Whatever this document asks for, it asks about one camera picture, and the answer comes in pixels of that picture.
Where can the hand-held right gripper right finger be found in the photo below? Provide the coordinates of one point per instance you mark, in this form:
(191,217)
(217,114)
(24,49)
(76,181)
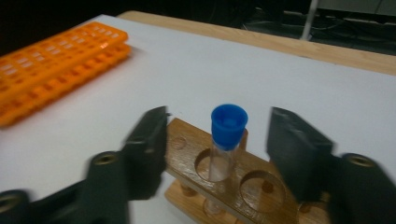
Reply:
(299,155)

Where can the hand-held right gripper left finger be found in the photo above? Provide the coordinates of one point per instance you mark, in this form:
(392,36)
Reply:
(146,155)

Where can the wooden tube rack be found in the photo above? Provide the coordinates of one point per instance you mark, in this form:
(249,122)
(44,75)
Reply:
(186,155)

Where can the blue-capped test tube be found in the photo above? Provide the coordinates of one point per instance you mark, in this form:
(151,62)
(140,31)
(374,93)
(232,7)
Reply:
(229,127)

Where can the orange plastic tube rack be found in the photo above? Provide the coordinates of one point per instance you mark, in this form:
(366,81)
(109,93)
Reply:
(46,71)

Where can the white board mat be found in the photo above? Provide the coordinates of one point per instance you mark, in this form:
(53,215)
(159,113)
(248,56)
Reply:
(218,71)

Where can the white metal stand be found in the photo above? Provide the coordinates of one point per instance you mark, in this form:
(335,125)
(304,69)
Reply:
(309,18)

